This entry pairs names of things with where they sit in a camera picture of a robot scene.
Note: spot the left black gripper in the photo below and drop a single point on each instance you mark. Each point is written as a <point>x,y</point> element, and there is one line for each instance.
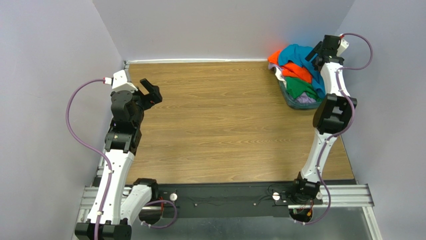
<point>150,96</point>

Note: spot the green t shirt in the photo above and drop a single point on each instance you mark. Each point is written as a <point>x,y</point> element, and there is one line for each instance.
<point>295,87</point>

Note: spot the aluminium frame rail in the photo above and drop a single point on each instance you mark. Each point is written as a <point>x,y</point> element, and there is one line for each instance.
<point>346,213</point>

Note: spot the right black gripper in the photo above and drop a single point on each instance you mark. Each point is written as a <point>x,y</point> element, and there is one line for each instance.
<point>319,54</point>

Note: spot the teal plastic laundry basket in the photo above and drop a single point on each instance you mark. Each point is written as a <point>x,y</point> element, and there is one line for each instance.
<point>290,101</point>

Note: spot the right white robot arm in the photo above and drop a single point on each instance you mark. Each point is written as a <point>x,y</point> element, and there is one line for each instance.
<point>331,117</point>

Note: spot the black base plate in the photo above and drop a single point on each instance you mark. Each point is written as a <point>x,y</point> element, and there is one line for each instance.
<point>279,199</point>

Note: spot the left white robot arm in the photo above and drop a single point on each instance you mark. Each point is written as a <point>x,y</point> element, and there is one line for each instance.
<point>111,216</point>

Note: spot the lavender t shirt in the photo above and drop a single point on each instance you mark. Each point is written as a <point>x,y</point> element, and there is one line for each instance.
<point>305,99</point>

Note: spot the blue t shirt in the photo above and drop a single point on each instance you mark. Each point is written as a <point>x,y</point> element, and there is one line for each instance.
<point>297,54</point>

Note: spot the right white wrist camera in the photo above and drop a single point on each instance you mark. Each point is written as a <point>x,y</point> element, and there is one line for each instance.
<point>343,45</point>

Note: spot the orange t shirt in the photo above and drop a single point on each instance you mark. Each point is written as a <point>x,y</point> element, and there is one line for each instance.
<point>291,69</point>

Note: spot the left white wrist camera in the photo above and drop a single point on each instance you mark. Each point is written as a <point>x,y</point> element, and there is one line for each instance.
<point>120,81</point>

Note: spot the white t shirt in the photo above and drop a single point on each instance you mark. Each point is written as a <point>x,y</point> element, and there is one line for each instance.
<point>278,73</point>

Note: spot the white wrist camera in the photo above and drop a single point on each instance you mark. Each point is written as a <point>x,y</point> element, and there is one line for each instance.
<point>120,81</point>
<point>343,45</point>

